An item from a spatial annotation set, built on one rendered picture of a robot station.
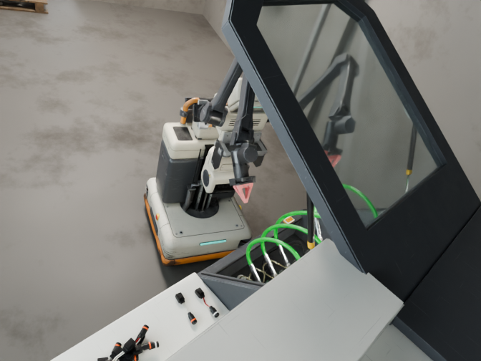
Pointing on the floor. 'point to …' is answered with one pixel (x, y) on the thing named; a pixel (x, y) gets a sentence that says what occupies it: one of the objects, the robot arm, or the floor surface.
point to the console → (302, 316)
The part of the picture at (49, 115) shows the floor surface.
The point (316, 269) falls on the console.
